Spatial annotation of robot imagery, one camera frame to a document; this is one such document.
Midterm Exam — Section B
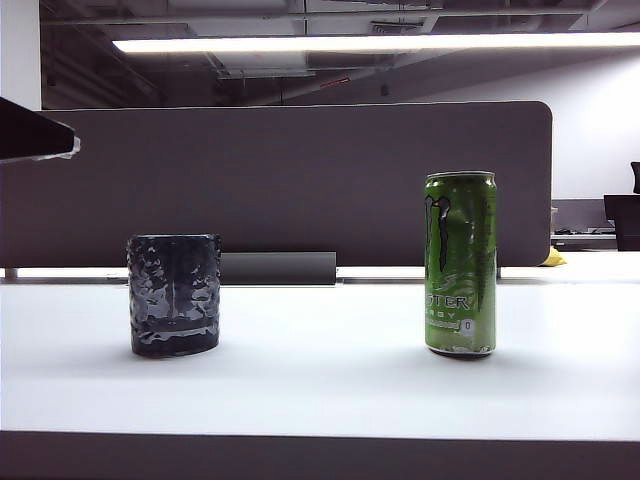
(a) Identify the green Monster energy can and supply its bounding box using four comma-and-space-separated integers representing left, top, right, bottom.
424, 171, 499, 360

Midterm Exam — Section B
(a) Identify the black monitor back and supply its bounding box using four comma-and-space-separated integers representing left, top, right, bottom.
603, 193, 640, 252

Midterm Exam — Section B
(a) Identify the grey background desk partition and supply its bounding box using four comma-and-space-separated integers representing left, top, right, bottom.
551, 198, 617, 251

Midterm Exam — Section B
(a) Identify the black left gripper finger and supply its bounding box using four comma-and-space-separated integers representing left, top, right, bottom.
0, 96, 82, 165

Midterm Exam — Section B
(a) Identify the dark textured glass cup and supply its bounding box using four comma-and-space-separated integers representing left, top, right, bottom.
125, 233, 223, 359

